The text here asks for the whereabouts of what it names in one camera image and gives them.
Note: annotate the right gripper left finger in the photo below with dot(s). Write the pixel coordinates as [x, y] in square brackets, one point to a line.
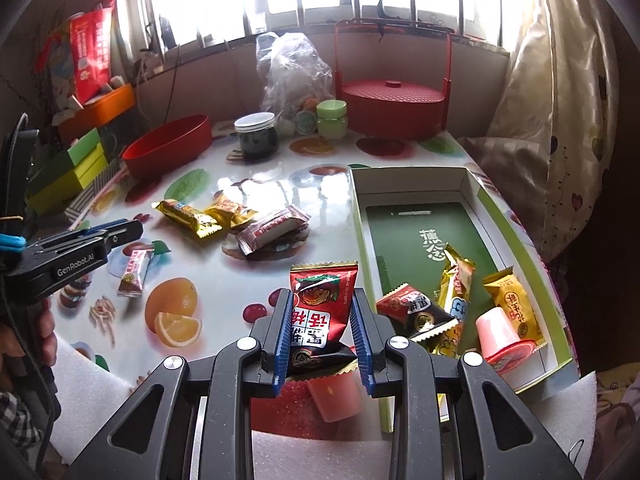
[266, 376]

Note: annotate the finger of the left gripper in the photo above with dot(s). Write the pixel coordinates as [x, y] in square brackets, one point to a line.
[117, 233]
[65, 239]

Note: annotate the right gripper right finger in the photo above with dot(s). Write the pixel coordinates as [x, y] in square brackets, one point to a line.
[370, 332]

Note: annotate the small brown pink candy bar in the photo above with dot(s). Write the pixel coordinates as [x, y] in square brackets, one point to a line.
[132, 281]

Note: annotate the red black plum snack packet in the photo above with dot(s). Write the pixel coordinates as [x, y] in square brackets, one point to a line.
[322, 298]

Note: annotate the gold blue label snack bar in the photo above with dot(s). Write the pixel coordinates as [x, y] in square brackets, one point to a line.
[202, 225]

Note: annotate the green white cardboard box tray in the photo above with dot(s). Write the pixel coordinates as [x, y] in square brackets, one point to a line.
[443, 230]

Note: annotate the pink white snack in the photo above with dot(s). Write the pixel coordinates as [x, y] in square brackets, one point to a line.
[263, 232]

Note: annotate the small gold candy packet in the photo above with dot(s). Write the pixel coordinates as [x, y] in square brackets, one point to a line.
[228, 213]

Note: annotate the red lid pink jelly cup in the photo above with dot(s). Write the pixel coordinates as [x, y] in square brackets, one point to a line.
[500, 344]

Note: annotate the gold peanut crisp snack bar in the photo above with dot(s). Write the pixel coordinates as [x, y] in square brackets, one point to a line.
[508, 293]

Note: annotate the long gold rice bar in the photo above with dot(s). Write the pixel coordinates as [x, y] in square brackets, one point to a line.
[454, 297]

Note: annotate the checkered sleeve forearm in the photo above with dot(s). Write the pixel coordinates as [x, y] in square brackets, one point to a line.
[17, 421]

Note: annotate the person's left hand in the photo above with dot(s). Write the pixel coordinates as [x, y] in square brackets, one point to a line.
[9, 345]

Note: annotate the yellow-green box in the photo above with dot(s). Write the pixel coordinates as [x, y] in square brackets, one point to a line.
[58, 194]

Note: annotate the green box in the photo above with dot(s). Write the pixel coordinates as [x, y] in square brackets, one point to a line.
[89, 144]

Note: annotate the red oval bowl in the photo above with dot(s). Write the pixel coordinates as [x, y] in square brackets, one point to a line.
[168, 147]

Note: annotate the orange box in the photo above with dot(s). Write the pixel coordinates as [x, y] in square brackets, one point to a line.
[97, 114]

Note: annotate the dark jar white lid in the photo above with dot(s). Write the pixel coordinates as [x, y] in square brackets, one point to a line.
[257, 136]

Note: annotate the red snack bag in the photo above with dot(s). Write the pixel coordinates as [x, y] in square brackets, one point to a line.
[90, 41]

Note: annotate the green lidded small jar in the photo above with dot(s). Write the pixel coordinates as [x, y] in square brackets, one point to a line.
[332, 121]

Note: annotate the clear plastic bag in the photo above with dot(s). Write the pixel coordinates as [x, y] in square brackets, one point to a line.
[292, 72]

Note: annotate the patterned beige curtain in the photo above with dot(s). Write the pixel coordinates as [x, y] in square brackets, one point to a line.
[552, 135]

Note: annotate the red basket with handle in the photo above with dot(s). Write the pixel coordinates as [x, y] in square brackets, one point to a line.
[388, 108]

